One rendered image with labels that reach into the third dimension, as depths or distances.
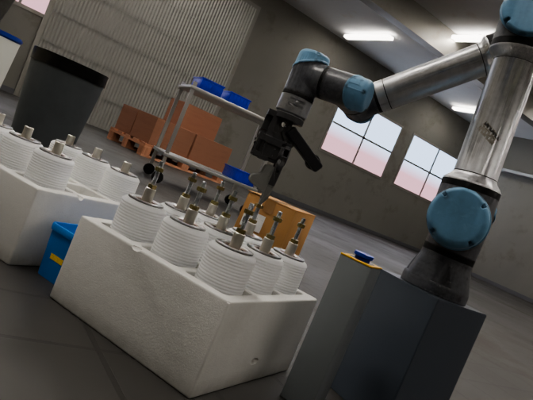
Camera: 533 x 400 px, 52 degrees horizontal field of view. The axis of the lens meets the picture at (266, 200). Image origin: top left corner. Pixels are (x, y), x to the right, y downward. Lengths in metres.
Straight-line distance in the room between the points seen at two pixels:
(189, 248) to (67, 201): 0.39
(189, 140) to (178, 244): 5.85
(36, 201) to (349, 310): 0.70
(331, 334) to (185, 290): 0.31
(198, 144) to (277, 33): 3.90
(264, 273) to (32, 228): 0.53
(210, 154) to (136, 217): 6.01
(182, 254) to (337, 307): 0.32
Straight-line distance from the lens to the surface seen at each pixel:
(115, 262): 1.09
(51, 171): 1.33
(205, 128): 7.49
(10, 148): 1.42
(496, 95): 1.16
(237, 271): 0.98
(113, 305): 1.09
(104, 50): 9.04
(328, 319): 1.10
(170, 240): 1.05
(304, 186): 11.07
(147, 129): 6.63
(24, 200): 1.30
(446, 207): 1.10
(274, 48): 10.28
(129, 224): 1.12
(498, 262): 13.03
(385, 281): 1.27
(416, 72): 1.33
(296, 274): 1.19
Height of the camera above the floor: 0.41
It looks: 3 degrees down
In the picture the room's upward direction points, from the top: 23 degrees clockwise
